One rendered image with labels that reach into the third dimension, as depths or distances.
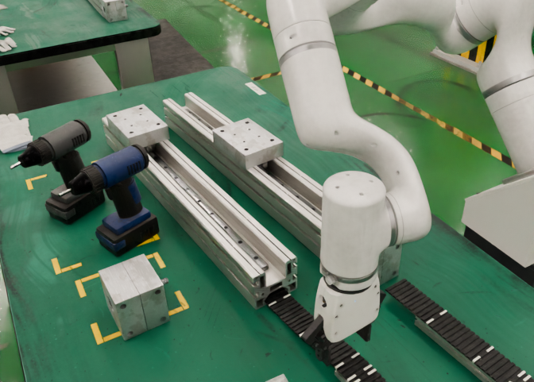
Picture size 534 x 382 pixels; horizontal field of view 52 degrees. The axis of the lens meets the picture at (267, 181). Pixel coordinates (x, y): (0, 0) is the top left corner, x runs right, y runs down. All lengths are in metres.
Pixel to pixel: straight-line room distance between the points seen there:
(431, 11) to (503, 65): 0.21
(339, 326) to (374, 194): 0.23
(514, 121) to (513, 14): 0.21
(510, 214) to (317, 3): 0.62
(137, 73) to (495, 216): 1.97
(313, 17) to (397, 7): 0.28
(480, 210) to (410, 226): 0.52
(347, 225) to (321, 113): 0.16
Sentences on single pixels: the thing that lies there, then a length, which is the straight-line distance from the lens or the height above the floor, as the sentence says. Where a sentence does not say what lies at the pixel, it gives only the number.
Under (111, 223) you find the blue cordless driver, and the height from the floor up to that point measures 0.85.
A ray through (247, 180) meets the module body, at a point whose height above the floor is 0.83.
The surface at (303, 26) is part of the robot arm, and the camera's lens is 0.83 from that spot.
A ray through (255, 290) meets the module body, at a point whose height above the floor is 0.83.
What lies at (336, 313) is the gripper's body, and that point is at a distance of 0.84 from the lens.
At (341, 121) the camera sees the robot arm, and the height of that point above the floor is 1.21.
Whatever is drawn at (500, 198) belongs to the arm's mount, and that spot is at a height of 0.90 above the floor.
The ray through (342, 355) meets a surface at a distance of 0.98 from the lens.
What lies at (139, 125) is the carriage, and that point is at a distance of 1.49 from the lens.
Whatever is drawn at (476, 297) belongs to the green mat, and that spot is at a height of 0.78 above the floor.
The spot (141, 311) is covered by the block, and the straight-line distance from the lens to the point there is 1.05.
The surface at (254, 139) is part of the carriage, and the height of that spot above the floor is 0.90.
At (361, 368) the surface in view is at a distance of 0.96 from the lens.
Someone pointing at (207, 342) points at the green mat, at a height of 0.78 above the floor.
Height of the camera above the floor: 1.57
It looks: 34 degrees down
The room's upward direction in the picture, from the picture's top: 2 degrees counter-clockwise
